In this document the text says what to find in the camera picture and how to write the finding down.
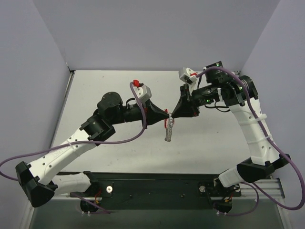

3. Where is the metal chain keyring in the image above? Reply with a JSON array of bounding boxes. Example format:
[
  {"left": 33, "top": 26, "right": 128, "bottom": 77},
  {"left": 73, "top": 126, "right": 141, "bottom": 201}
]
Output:
[{"left": 164, "top": 114, "right": 173, "bottom": 142}]

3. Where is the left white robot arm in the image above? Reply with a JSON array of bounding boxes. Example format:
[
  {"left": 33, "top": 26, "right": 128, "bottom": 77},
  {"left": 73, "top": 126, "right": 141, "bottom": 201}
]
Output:
[{"left": 15, "top": 92, "right": 169, "bottom": 208}]

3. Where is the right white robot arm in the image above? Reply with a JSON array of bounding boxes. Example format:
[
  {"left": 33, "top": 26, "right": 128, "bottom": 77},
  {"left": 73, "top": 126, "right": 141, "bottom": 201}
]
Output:
[{"left": 172, "top": 62, "right": 288, "bottom": 188}]

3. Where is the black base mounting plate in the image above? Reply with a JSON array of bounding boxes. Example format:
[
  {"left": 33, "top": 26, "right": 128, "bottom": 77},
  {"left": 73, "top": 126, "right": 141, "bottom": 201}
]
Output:
[{"left": 70, "top": 172, "right": 241, "bottom": 210}]

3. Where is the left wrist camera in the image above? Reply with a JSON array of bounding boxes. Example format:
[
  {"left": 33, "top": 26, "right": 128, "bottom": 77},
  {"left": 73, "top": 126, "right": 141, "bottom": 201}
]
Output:
[{"left": 135, "top": 85, "right": 152, "bottom": 103}]

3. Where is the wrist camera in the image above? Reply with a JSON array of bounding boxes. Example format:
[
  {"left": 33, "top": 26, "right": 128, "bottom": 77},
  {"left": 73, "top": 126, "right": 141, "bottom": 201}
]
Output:
[
  {"left": 135, "top": 85, "right": 152, "bottom": 103},
  {"left": 179, "top": 67, "right": 198, "bottom": 91}
]

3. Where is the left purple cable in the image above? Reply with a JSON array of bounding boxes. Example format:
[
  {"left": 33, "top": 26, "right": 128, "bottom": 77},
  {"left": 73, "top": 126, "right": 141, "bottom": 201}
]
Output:
[{"left": 0, "top": 82, "right": 146, "bottom": 181}]

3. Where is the purple cable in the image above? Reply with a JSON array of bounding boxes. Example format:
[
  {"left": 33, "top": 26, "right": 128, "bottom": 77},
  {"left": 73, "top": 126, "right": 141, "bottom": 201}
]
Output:
[
  {"left": 196, "top": 66, "right": 305, "bottom": 210},
  {"left": 0, "top": 82, "right": 146, "bottom": 181}
]

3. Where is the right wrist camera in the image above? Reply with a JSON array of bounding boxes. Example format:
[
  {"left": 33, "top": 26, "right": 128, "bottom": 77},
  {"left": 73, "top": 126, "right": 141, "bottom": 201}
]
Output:
[{"left": 179, "top": 67, "right": 198, "bottom": 91}]

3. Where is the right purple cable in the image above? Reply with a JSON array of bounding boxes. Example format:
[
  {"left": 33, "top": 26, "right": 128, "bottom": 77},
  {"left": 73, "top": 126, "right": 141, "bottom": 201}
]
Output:
[{"left": 196, "top": 66, "right": 305, "bottom": 210}]

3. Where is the aluminium frame rail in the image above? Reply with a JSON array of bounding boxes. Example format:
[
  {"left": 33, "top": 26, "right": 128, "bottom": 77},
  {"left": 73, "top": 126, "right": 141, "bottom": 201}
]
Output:
[{"left": 240, "top": 178, "right": 285, "bottom": 199}]

